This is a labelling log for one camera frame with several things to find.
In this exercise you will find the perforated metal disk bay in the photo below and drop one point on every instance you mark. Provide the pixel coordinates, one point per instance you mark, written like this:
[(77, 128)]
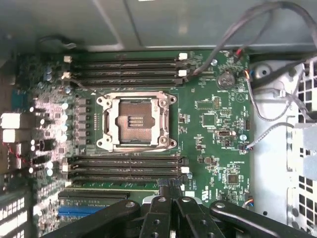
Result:
[(307, 138)]

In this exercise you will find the large black square chip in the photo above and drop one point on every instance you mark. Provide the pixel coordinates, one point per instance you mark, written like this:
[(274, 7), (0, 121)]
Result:
[(208, 119)]

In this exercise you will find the silver CPU socket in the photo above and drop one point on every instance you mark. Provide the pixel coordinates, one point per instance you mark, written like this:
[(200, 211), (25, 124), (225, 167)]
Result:
[(112, 119)]

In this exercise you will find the green motherboard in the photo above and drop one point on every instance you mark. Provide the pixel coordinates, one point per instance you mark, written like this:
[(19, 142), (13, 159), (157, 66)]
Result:
[(198, 148)]

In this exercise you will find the blue expansion slot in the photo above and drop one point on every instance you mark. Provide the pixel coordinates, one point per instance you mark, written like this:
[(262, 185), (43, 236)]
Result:
[(79, 211)]

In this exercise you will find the green RAM stick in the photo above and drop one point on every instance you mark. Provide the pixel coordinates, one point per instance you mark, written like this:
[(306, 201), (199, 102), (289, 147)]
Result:
[(111, 179)]

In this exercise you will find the grey metal PC case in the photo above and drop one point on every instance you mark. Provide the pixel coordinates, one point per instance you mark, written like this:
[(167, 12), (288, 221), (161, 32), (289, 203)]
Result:
[(173, 22)]

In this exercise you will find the black RAM slot white latches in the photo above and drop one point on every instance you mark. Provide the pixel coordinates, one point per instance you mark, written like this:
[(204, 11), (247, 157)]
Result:
[(123, 165), (123, 73), (123, 56)]

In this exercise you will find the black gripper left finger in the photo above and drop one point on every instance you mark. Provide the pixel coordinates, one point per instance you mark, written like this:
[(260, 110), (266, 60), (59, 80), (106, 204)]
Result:
[(158, 218)]

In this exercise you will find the silver rear port block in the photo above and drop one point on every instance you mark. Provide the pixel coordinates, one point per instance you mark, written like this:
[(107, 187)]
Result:
[(15, 136), (15, 121)]

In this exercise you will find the small black square chip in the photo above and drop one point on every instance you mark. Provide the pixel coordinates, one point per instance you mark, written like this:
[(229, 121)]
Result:
[(232, 179)]

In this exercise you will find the black expansion slot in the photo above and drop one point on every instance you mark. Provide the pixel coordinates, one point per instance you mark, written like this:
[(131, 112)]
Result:
[(94, 194)]

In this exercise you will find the silver coin cell battery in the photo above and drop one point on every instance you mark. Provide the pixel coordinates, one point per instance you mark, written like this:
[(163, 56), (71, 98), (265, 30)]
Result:
[(226, 79)]

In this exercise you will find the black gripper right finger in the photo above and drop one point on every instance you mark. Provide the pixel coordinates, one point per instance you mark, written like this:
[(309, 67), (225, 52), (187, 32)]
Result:
[(188, 218)]

